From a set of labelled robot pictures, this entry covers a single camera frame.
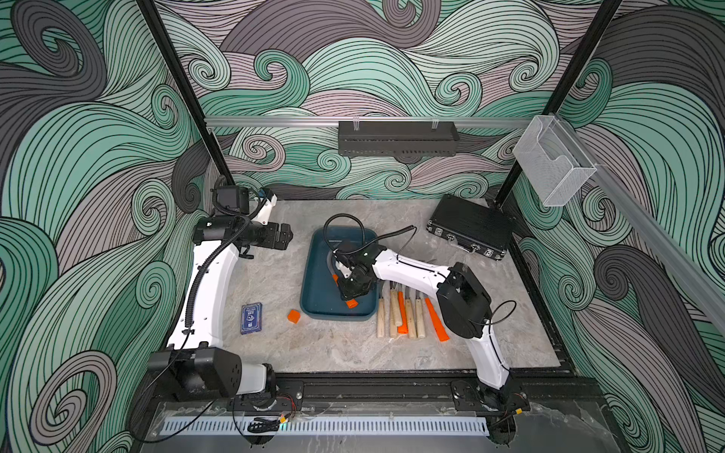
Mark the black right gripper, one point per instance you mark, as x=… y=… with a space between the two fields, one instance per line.
x=346 y=293

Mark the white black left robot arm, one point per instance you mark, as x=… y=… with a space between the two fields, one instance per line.
x=194 y=364

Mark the orange handle sickle long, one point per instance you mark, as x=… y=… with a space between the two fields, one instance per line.
x=437 y=324

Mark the small orange block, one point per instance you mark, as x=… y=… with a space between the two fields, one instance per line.
x=294 y=316

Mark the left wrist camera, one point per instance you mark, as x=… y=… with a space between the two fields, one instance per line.
x=267 y=199

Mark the clear plastic wall bin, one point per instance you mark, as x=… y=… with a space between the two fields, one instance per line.
x=554 y=159

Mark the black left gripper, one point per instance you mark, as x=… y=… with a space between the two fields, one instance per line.
x=282 y=237

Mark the teal plastic storage tray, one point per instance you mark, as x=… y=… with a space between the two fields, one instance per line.
x=320 y=298

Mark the black perforated wall shelf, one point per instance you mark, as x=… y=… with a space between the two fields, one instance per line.
x=405 y=140

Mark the black case with latches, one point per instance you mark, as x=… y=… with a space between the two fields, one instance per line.
x=472 y=227

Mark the white slotted cable duct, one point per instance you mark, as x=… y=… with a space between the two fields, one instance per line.
x=332 y=425

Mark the blue card pack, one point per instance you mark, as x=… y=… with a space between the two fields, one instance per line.
x=251 y=318

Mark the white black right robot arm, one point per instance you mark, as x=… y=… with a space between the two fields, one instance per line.
x=464 y=304

